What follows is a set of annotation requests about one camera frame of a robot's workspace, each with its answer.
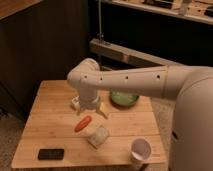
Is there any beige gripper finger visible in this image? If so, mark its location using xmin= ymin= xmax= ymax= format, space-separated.
xmin=96 ymin=102 xmax=109 ymax=119
xmin=74 ymin=97 xmax=81 ymax=115

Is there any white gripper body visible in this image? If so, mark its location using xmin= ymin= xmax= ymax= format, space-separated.
xmin=79 ymin=91 xmax=100 ymax=110

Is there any red pepper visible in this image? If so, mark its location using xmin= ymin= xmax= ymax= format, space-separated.
xmin=74 ymin=116 xmax=92 ymax=132

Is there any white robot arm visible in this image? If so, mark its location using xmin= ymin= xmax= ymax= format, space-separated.
xmin=67 ymin=58 xmax=213 ymax=171

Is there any black rectangular sponge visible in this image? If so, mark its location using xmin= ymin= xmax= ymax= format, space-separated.
xmin=38 ymin=149 xmax=64 ymax=160

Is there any white bottle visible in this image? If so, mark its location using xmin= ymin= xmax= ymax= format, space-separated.
xmin=71 ymin=96 xmax=80 ymax=110

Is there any green bowl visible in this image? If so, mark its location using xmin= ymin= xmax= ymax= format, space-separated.
xmin=110 ymin=91 xmax=139 ymax=107

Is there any wooden table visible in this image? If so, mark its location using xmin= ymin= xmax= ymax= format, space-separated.
xmin=11 ymin=80 xmax=166 ymax=169

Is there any white paper cup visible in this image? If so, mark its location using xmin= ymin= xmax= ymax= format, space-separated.
xmin=130 ymin=138 xmax=151 ymax=166

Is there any dark wooden cabinet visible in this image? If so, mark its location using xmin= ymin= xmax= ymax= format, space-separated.
xmin=0 ymin=0 xmax=89 ymax=119

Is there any metal shelf frame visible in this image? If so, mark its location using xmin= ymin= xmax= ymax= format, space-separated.
xmin=89 ymin=0 xmax=213 ymax=68

